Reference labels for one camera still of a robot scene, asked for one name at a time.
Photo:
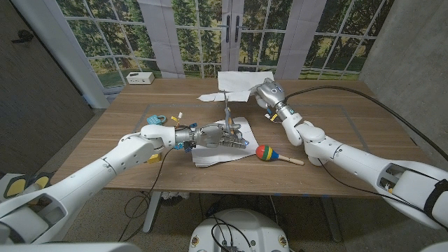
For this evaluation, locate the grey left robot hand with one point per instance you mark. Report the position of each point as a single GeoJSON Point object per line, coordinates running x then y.
{"type": "Point", "coordinates": [210, 136]}

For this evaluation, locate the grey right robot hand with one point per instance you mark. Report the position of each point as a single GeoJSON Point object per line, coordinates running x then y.
{"type": "Point", "coordinates": [273, 92]}

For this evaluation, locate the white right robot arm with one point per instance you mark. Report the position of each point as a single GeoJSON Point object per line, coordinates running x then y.
{"type": "Point", "coordinates": [350, 157]}

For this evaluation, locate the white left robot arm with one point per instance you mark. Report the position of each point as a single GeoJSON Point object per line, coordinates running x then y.
{"type": "Point", "coordinates": [115, 161]}

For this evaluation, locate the colourful wooden maraca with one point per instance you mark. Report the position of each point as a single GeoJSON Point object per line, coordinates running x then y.
{"type": "Point", "coordinates": [266, 152]}

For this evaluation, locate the teal toy padlock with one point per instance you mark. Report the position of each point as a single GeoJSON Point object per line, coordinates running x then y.
{"type": "Point", "coordinates": [153, 120]}

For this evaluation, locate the white baseball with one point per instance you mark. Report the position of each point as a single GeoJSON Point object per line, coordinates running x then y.
{"type": "Point", "coordinates": [314, 161]}

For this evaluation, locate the white power strip box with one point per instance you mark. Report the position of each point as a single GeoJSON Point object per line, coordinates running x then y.
{"type": "Point", "coordinates": [140, 78]}

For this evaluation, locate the white table leg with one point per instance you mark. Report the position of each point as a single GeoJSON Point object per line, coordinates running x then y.
{"type": "Point", "coordinates": [152, 210]}

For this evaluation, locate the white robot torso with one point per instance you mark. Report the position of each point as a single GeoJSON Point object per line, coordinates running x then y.
{"type": "Point", "coordinates": [241, 227]}

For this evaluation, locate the printed window backdrop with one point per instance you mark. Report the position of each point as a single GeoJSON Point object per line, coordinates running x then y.
{"type": "Point", "coordinates": [175, 35]}

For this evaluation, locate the grey table leg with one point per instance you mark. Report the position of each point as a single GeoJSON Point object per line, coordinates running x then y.
{"type": "Point", "coordinates": [330, 217]}

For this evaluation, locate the white pillar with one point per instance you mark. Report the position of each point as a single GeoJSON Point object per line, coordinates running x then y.
{"type": "Point", "coordinates": [63, 45]}

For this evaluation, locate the yellow and black pad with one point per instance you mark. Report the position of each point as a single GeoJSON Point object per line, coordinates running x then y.
{"type": "Point", "coordinates": [14, 187]}
{"type": "Point", "coordinates": [41, 181]}

